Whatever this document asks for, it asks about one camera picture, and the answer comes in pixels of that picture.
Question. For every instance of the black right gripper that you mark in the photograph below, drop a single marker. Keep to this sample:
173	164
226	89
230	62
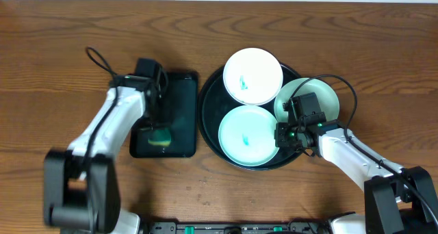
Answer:
280	139

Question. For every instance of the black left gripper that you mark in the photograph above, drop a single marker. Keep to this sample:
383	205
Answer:
155	115

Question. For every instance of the pale green plate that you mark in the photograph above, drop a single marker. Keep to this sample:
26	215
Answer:
327	98

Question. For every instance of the green yellow sponge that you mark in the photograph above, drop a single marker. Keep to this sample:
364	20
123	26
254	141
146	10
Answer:
160	137

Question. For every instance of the mint green plate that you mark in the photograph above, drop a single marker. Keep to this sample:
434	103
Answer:
246	135

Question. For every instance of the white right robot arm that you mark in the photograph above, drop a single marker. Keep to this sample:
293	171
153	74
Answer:
397	199

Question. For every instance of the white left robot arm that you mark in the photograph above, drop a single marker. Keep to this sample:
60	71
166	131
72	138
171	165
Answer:
81	191

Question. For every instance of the black rectangular tray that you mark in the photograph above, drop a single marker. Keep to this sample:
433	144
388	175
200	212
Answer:
177	112

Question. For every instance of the black round tray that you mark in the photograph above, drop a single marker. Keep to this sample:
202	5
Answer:
213	103

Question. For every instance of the white plate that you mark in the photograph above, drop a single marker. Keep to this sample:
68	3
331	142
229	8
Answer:
252	76

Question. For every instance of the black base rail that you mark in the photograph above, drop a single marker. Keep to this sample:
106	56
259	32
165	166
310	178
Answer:
294	226

